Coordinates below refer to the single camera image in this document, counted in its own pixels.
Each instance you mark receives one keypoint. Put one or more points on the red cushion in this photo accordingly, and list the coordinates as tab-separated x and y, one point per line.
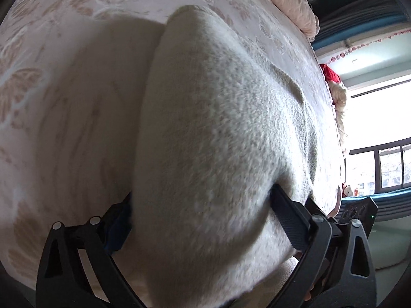
330	74

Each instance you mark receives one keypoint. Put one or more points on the window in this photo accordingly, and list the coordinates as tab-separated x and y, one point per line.
382	128

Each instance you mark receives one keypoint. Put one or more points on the cream crumpled cloth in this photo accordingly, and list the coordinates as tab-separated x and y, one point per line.
341	112

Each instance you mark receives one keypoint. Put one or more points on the red bead garland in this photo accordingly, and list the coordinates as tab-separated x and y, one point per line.
369	43

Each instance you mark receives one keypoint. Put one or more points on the small red white toy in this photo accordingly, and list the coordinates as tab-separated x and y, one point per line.
347	191

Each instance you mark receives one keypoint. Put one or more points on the pink floral bed blanket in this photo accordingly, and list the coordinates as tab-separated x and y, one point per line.
64	70

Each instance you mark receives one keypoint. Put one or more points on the pink duvet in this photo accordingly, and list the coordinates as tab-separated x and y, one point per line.
289	0

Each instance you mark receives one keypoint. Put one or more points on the cream sweater with black hearts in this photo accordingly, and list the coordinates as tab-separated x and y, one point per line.
218	166

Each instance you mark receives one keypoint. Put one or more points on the grey striped curtain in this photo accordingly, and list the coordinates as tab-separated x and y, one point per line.
359	16

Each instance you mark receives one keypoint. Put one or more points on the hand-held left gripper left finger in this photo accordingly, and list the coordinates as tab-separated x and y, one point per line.
118	231

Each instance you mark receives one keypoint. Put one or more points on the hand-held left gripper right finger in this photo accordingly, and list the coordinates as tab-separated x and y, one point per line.
289	215

